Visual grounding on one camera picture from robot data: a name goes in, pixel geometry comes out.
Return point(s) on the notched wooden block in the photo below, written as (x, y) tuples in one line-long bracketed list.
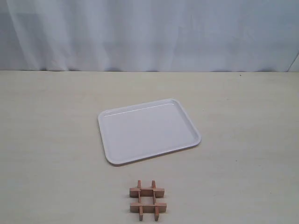
[(146, 192), (140, 208), (156, 209), (148, 208)]

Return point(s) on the white curtain backdrop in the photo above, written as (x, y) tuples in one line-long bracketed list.
[(149, 35)]

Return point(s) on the white plastic tray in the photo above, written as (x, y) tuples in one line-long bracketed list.
[(137, 132)]

